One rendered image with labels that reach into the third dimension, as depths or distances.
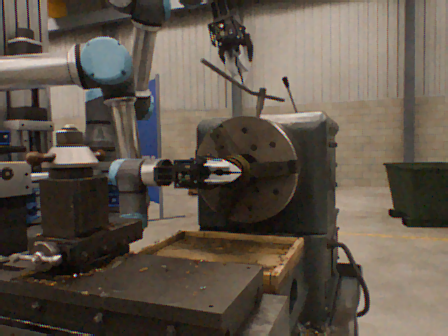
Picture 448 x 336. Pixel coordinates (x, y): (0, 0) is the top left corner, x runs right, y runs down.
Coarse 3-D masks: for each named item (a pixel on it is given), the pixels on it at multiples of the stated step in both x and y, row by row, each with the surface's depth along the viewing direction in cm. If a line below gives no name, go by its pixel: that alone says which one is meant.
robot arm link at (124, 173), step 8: (120, 160) 99; (128, 160) 98; (136, 160) 97; (144, 160) 96; (112, 168) 98; (120, 168) 97; (128, 168) 96; (136, 168) 95; (112, 176) 98; (120, 176) 97; (128, 176) 96; (136, 176) 95; (120, 184) 98; (128, 184) 97; (136, 184) 97
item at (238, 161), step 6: (228, 156) 98; (234, 156) 97; (240, 156) 98; (234, 162) 92; (240, 162) 94; (246, 162) 97; (240, 168) 92; (246, 168) 95; (222, 174) 99; (246, 174) 95; (234, 180) 92; (240, 180) 93; (246, 180) 97; (222, 186) 93; (228, 186) 93; (234, 186) 94; (240, 186) 97
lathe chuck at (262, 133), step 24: (240, 120) 106; (264, 120) 103; (240, 144) 106; (264, 144) 103; (288, 144) 101; (216, 192) 110; (240, 192) 107; (264, 192) 104; (288, 192) 102; (240, 216) 107; (264, 216) 105
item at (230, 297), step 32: (160, 256) 59; (0, 288) 50; (32, 288) 48; (64, 288) 46; (96, 288) 46; (128, 288) 46; (160, 288) 46; (192, 288) 45; (224, 288) 45; (256, 288) 50; (64, 320) 47; (96, 320) 44; (128, 320) 43; (160, 320) 42; (192, 320) 40; (224, 320) 39
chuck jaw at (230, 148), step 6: (222, 126) 108; (216, 132) 104; (222, 132) 104; (216, 138) 104; (222, 138) 104; (228, 138) 105; (216, 144) 104; (222, 144) 102; (228, 144) 102; (234, 144) 106; (216, 150) 102; (222, 150) 102; (228, 150) 99; (234, 150) 103; (222, 156) 100
